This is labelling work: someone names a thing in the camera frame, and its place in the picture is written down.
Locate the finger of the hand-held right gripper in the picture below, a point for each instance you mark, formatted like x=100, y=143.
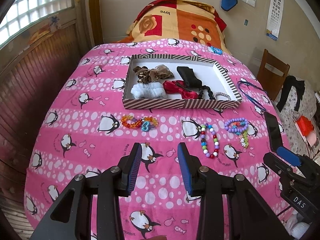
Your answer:
x=288, y=153
x=277, y=166

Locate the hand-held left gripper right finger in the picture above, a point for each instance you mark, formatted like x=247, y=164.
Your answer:
x=186, y=170

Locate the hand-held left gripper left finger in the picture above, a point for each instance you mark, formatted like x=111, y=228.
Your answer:
x=132, y=170

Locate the blue heart trinket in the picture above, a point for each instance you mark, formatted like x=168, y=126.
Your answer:
x=143, y=127

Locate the red satin bow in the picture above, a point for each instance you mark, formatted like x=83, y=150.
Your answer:
x=186, y=93

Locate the light blue fluffy hair band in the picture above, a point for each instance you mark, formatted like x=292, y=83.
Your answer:
x=147, y=91

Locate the black fabric bow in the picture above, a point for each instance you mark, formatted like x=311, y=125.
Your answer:
x=187, y=76

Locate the striped cardboard box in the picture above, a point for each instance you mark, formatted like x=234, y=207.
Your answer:
x=225, y=82

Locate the leopard print bow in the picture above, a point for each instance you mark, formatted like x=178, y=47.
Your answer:
x=160, y=73

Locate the brown scrunchie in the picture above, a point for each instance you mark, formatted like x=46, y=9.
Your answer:
x=140, y=70

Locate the black smartphone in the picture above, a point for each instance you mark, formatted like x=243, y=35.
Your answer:
x=273, y=130

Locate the red box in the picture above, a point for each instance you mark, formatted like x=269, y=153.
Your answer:
x=305, y=126

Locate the floral bed sheet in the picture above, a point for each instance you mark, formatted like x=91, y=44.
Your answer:
x=310, y=100

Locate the black garment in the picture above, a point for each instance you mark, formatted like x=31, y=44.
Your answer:
x=290, y=90

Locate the pink penguin blanket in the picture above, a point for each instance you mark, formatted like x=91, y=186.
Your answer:
x=75, y=120

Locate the wooden chair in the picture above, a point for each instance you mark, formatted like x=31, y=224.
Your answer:
x=262, y=72

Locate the thin blue headband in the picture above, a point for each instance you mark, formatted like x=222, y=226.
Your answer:
x=239, y=83

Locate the eye chart poster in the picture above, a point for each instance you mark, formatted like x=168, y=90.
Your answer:
x=276, y=10

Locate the orange patchwork quilt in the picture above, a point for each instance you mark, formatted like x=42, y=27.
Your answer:
x=175, y=20

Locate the glass block window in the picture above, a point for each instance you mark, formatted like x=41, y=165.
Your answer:
x=32, y=12

